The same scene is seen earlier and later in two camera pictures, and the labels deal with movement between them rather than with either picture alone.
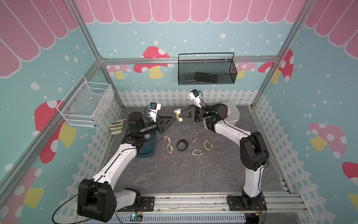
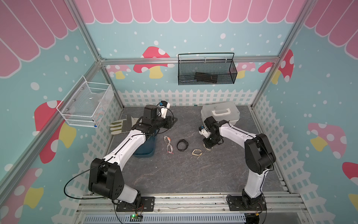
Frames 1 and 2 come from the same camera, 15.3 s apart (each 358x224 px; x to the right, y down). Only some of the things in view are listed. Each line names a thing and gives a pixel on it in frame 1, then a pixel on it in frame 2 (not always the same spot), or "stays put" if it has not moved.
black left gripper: x=161 y=125 stays put
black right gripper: x=198 y=115 → x=208 y=144
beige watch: x=204 y=144 stays put
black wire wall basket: x=206 y=68 stays put
